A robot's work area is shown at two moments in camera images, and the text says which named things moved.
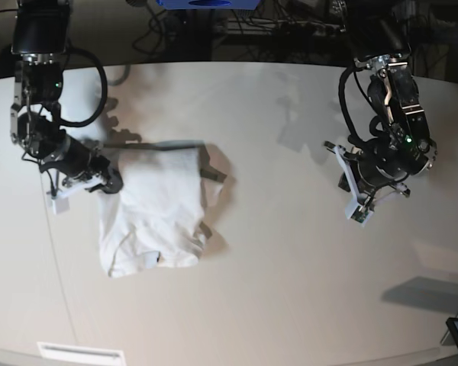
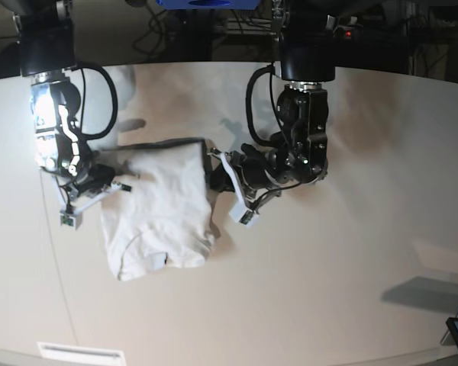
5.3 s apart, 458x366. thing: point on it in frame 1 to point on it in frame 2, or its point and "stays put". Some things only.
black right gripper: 384,161 to 256,166
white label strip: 69,352 stays put
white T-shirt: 156,219 stays put
